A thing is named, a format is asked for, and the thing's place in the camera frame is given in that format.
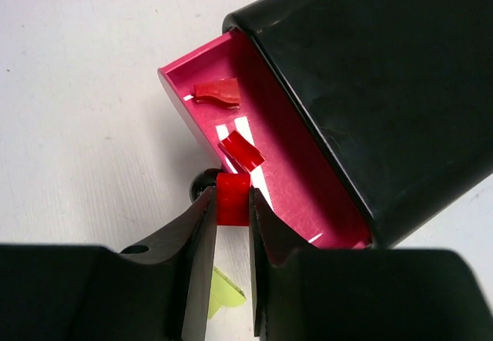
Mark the yellow-green lego brick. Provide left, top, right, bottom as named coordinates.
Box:
left=207, top=266, right=246, bottom=319

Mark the small red lego brick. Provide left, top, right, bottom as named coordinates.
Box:
left=220, top=130, right=266, bottom=172

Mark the small red lego piece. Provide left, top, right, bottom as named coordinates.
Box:
left=193, top=78, right=241, bottom=109

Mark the black drawer cabinet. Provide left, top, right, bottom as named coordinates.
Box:
left=223, top=0, right=492, bottom=246

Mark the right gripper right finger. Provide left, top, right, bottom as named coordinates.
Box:
left=249, top=189, right=492, bottom=340

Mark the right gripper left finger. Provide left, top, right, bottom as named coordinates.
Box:
left=1, top=188, right=216, bottom=340

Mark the pink top drawer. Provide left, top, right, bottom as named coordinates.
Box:
left=158, top=31, right=371, bottom=249

